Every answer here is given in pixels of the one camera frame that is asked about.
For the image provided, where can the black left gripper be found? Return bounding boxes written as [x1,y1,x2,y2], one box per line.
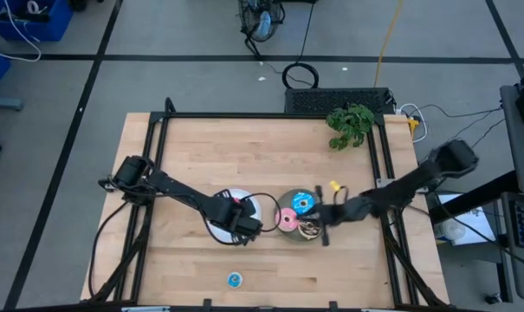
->
[212,197,264,247]

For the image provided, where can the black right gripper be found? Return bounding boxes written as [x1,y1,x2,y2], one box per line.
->
[305,185,375,247]

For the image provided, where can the large chocolate sprinkled donut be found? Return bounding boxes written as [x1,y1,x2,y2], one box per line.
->
[296,218,323,241]

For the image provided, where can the large blue iced donut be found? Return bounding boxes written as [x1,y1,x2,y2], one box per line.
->
[290,190,319,216]

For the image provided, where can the pink sprinkled donut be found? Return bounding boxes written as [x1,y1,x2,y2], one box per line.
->
[274,206,301,232]

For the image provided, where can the white round plate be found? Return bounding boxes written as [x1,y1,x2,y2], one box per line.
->
[207,187,263,245]

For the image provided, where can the grey round plate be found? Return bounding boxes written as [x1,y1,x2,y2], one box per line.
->
[275,188,327,244]

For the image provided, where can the green potted plant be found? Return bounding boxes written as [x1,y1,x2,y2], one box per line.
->
[325,102,376,152]

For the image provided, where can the black perforated computer case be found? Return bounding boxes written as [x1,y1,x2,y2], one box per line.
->
[283,87,397,116]

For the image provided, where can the white paper sheet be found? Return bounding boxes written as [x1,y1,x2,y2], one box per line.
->
[433,192,497,247]

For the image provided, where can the black floor fan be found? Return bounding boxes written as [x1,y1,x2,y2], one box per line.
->
[237,0,287,60]

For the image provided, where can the grey side desk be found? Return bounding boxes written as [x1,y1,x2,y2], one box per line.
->
[498,84,524,303]

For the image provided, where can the blue plastic bin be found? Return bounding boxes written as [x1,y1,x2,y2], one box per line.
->
[0,0,74,43]

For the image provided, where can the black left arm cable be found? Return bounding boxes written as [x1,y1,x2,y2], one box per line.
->
[238,192,283,234]

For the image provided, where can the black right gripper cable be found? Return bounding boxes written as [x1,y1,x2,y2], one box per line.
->
[333,185,350,205]

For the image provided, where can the white power cable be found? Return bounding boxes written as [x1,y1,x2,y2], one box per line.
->
[398,102,430,145]

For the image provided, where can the black base cable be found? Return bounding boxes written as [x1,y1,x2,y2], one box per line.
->
[87,200,133,301]

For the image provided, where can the coiled black cable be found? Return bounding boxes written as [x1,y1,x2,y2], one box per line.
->
[281,0,320,90]

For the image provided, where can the yellow extension cable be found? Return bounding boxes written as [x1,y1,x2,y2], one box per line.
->
[372,0,405,88]

